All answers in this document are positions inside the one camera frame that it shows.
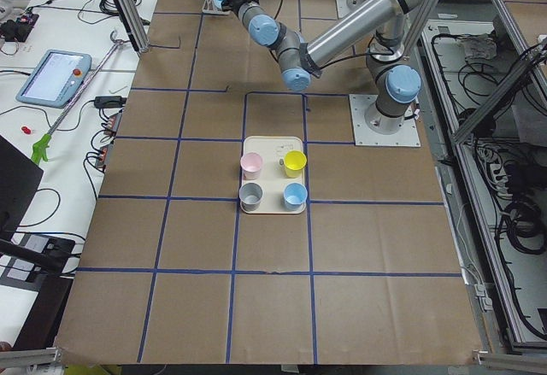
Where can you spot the yellow plastic cup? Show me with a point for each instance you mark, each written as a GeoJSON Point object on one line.
{"type": "Point", "coordinates": [294, 163]}

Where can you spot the grey plastic cup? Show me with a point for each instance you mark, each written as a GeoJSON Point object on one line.
{"type": "Point", "coordinates": [250, 196]}

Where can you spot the blue teach pendant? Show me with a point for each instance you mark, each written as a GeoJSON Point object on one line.
{"type": "Point", "coordinates": [56, 78]}

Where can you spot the aluminium frame post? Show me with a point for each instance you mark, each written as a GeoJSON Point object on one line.
{"type": "Point", "coordinates": [131, 20]}

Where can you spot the pink plastic cup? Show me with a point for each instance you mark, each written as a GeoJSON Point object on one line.
{"type": "Point", "coordinates": [251, 164]}

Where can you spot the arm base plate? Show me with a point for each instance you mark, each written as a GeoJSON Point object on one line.
{"type": "Point", "coordinates": [373, 129]}
{"type": "Point", "coordinates": [344, 1]}

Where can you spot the metal reach grabber tool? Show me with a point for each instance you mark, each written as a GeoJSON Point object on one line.
{"type": "Point", "coordinates": [39, 148]}

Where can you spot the black power adapter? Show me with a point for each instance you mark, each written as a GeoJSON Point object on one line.
{"type": "Point", "coordinates": [109, 102]}

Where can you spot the black monitor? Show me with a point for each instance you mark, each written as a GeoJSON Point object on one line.
{"type": "Point", "coordinates": [20, 179]}

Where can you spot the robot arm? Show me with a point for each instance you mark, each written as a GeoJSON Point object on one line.
{"type": "Point", "coordinates": [299, 61]}

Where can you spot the cream plastic tray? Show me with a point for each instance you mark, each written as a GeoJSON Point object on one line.
{"type": "Point", "coordinates": [273, 179]}

